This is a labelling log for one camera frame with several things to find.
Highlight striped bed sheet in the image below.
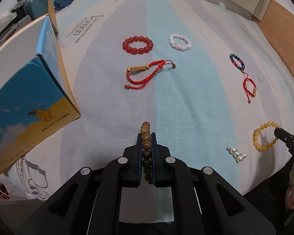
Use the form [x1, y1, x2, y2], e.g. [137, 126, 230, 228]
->
[6, 0, 294, 199]

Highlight red bead bracelet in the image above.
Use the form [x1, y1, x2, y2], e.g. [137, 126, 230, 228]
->
[122, 35, 154, 55]

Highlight blue yellow cardboard shoe box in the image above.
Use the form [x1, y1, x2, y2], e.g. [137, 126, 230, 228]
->
[0, 0, 81, 174]

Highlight brown wooden bead bracelet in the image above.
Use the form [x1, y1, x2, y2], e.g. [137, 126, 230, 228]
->
[140, 121, 154, 185]

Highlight red cord bracelet gold tube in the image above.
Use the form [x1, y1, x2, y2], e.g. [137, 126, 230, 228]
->
[123, 59, 177, 90]

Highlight multicolour bead bracelet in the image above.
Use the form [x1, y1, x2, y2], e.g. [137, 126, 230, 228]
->
[229, 52, 246, 73]

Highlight pearl earrings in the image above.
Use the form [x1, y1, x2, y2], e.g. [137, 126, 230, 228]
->
[226, 144, 247, 163]

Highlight white pink bead bracelet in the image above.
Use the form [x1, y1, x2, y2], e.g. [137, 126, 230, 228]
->
[168, 33, 193, 52]

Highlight small red cord bracelet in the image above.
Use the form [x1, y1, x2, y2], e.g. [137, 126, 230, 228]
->
[242, 71, 258, 104]

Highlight teal suitcase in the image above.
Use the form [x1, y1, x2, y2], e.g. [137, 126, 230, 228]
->
[23, 0, 48, 20]

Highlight dark blue clothes pile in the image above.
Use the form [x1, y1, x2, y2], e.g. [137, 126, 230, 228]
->
[54, 0, 74, 11]

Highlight grey suitcase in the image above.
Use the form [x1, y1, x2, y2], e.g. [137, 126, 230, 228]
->
[0, 15, 32, 47]

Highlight yellow bead bracelet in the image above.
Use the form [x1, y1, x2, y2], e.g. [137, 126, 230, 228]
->
[252, 121, 280, 152]

